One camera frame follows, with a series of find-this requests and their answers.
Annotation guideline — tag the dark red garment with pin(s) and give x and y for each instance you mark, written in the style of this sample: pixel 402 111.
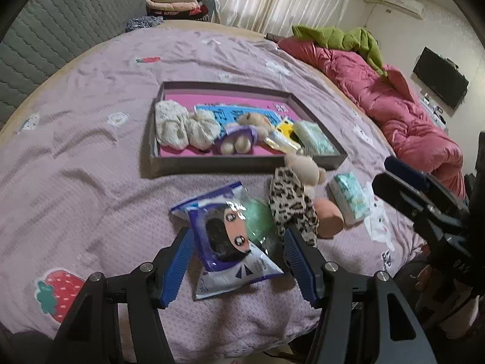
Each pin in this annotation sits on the dark red garment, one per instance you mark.
pixel 199 11

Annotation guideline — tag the pink makeup sponge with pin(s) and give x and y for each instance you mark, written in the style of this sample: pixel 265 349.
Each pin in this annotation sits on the pink makeup sponge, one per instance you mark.
pixel 327 218

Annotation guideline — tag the plush bear with purple dress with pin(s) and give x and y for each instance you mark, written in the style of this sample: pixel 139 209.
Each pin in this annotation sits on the plush bear with purple dress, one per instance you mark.
pixel 242 136

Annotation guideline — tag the grey shallow box tray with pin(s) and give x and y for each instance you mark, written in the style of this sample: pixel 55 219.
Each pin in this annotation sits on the grey shallow box tray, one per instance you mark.
pixel 227 163

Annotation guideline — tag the grey quilted headboard cover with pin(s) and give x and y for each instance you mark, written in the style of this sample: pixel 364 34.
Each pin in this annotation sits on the grey quilted headboard cover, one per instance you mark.
pixel 57 26

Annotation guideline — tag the yellow cartoon wipes packet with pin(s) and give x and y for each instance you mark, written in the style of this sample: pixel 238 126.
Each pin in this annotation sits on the yellow cartoon wipes packet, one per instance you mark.
pixel 284 136

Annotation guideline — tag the blue patterned cloth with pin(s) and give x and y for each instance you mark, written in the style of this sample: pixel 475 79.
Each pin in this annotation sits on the blue patterned cloth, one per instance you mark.
pixel 140 23

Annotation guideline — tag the pale green tissue pack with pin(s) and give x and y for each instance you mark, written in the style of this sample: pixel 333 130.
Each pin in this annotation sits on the pale green tissue pack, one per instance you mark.
pixel 348 197
pixel 314 138

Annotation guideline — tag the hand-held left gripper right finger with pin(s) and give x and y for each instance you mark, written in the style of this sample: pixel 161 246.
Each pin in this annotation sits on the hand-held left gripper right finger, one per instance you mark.
pixel 303 269

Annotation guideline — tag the white floral scrunchie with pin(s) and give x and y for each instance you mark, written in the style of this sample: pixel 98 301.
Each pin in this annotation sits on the white floral scrunchie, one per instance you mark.
pixel 170 125

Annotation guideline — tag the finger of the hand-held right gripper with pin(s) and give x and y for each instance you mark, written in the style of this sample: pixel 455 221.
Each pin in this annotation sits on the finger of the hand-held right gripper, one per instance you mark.
pixel 405 170
pixel 394 193

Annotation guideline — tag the leopard print scrunchie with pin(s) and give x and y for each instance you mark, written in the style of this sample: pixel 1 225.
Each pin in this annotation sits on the leopard print scrunchie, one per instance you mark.
pixel 288 201

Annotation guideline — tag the white curtain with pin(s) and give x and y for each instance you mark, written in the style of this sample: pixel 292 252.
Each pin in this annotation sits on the white curtain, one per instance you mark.
pixel 284 0

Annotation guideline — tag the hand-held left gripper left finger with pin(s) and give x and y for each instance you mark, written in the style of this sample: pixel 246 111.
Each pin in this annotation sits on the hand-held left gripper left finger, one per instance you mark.
pixel 176 269

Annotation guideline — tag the green round puff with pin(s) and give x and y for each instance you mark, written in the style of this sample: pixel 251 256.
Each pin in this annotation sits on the green round puff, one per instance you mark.
pixel 259 216

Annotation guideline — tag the grey-blue chair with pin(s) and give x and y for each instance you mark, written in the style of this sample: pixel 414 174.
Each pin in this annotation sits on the grey-blue chair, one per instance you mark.
pixel 215 7

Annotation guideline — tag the white air conditioner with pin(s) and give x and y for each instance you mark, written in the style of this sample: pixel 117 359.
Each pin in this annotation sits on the white air conditioner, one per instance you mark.
pixel 401 3

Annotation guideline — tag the purple doll face packet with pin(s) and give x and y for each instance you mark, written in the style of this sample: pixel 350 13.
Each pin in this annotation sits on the purple doll face packet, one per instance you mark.
pixel 219 231

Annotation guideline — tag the black television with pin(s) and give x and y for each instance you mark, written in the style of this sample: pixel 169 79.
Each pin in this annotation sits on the black television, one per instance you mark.
pixel 439 77

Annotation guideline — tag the green garment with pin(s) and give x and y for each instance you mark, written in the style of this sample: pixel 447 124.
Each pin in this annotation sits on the green garment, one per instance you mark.
pixel 341 40

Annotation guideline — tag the plain beige plush bear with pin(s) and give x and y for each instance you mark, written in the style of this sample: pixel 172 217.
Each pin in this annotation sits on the plain beige plush bear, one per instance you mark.
pixel 303 167

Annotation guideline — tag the pink quilt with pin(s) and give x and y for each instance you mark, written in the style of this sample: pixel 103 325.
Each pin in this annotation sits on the pink quilt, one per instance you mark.
pixel 398 102

